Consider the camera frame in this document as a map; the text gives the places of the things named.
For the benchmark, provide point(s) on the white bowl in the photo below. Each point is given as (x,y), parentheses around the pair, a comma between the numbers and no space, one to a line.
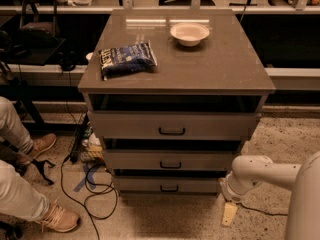
(189,34)

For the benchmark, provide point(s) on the grey top drawer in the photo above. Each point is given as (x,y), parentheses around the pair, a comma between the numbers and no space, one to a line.
(173,125)

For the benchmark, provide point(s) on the black headphones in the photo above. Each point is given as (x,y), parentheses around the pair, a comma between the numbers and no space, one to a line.
(67,61)

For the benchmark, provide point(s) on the tan sneaker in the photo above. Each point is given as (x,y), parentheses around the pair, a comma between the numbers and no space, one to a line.
(59,219)
(35,147)

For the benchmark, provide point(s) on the tan sneaker near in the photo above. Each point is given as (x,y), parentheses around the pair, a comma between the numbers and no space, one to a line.
(59,219)

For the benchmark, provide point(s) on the black bag on shelf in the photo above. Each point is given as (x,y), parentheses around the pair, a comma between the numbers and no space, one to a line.
(38,34)

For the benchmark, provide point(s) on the grey bottom drawer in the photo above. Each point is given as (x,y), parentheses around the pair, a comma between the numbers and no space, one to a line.
(167,185)

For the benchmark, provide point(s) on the blue tape cross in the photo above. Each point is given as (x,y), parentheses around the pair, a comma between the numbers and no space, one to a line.
(88,177)

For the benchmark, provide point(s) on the grey middle drawer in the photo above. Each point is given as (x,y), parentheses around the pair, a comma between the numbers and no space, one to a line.
(152,160)

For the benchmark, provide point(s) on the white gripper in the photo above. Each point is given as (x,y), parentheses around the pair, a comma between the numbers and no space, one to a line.
(227,191)

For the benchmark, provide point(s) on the white trouser leg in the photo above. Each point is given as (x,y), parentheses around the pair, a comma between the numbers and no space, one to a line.
(18,198)
(11,127)

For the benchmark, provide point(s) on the grey drawer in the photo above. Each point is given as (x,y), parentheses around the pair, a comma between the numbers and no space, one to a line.
(173,125)
(167,185)
(152,160)

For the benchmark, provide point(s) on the white trouser leg far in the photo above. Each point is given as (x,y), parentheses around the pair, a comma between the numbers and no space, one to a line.
(11,127)

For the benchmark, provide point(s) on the white trouser leg near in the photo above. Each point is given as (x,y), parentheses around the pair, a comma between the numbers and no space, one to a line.
(18,198)

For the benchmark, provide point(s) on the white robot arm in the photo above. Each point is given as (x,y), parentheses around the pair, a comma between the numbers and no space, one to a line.
(302,180)

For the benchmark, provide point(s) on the wire basket with items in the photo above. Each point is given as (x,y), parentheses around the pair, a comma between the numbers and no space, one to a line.
(85,146)

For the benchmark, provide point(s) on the tan sneaker far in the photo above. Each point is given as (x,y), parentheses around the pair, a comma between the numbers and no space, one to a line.
(35,147)

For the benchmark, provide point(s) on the grey drawer cabinet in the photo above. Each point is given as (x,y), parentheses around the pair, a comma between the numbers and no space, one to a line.
(222,74)

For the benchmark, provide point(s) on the blue chip bag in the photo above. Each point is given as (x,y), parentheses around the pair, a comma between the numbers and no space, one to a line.
(126,60)

